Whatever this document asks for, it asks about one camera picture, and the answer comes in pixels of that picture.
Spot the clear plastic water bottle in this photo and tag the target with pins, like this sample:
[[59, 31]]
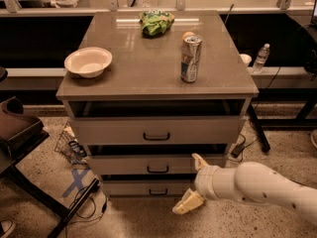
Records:
[[261, 58]]

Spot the white bowl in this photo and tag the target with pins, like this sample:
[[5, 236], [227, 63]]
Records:
[[88, 62]]

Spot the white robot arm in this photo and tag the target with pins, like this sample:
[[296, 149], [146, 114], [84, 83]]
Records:
[[249, 183]]

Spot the black power adapter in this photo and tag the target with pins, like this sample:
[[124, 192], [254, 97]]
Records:
[[238, 150]]

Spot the dark chair left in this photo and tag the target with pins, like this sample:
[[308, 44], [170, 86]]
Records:
[[20, 134]]

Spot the green chip bag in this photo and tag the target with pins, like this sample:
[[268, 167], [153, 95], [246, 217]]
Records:
[[155, 22]]

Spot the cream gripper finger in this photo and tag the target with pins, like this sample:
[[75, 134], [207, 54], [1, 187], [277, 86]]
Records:
[[199, 162], [190, 200]]

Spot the grey drawer cabinet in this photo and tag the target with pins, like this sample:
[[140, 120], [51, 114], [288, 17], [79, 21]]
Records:
[[144, 81]]

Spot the blue tape cross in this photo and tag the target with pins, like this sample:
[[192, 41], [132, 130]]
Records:
[[77, 175]]

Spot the orange fruit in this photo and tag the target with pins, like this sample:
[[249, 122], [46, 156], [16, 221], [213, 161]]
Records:
[[186, 34]]

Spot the silver blue drink can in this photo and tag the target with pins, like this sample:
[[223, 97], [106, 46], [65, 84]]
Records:
[[190, 58]]

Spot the black table leg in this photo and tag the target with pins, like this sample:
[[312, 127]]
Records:
[[258, 128]]

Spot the shoe at corner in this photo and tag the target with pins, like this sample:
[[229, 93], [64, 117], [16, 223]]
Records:
[[6, 228]]

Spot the wire basket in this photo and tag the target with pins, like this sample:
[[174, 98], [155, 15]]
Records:
[[69, 148]]

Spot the white paper cup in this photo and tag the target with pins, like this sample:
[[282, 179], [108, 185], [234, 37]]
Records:
[[246, 59]]

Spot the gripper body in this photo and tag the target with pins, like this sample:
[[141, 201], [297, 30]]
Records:
[[203, 180]]

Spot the grey drawer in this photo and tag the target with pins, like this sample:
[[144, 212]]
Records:
[[147, 187], [146, 131], [142, 165]]

